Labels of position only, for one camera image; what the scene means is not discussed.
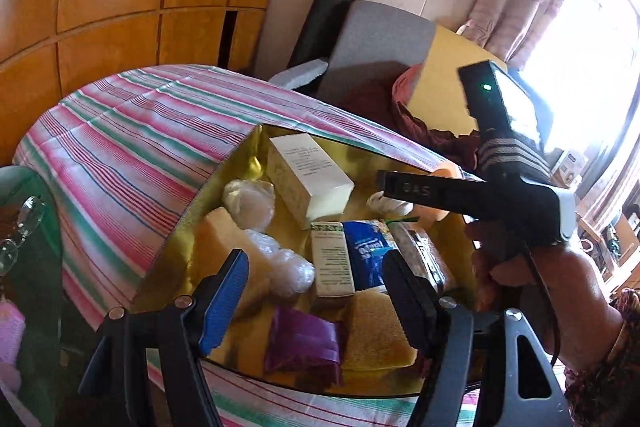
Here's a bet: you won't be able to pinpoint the purple foil pouch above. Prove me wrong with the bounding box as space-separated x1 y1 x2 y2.
265 307 346 383

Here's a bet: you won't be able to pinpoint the black rolled mat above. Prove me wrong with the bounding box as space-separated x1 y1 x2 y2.
290 0 360 68

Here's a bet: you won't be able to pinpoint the clear bubble wrap bundle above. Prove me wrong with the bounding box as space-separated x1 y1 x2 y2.
245 229 316 295

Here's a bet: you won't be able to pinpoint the cream printed carton box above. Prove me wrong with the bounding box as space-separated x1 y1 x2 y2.
265 133 356 230

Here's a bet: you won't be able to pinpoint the small white knotted cloth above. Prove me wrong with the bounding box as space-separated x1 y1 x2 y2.
367 192 413 215

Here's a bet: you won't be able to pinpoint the blue tissue packet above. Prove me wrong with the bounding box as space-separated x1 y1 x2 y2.
344 219 401 295

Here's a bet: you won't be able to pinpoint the yellow sponge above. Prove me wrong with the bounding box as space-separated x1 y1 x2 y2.
345 292 418 370
192 207 271 308

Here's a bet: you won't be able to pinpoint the maroon jacket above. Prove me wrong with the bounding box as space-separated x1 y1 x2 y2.
345 62 483 168

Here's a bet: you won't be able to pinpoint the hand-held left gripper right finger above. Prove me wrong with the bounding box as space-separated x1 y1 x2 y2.
382 249 571 427

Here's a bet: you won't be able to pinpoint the striped pink green tablecloth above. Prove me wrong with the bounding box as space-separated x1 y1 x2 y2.
12 64 481 427

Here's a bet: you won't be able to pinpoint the person's right hand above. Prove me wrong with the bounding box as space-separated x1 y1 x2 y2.
467 221 581 323

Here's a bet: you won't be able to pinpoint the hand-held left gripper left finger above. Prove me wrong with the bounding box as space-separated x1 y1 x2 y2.
77 248 250 427

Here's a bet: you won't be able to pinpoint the green white carton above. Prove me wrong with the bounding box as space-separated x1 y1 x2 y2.
310 222 356 298

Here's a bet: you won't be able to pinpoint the bright window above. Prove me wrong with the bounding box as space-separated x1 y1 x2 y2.
520 0 640 188

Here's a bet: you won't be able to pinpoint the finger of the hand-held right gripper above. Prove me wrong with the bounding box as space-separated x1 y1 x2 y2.
376 169 488 214

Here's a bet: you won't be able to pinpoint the gold tin box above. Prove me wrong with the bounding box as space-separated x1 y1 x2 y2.
131 123 481 395

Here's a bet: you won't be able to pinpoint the wooden side desk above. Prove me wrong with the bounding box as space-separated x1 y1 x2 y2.
575 187 640 288

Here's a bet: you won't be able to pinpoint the glass side table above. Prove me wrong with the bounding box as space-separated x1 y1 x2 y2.
0 166 66 427

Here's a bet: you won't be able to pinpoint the eyeglasses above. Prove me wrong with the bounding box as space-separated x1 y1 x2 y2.
0 194 46 278

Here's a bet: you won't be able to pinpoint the brown speckled packet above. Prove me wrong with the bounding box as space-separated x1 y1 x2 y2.
390 222 456 293

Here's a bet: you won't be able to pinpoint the white appliance carton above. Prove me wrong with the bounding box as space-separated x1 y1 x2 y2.
552 149 588 188

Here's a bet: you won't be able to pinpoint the grey yellow blue armchair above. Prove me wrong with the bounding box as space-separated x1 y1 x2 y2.
270 0 556 188

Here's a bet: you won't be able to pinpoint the pink hair roller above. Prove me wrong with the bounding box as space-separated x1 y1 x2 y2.
0 299 26 393

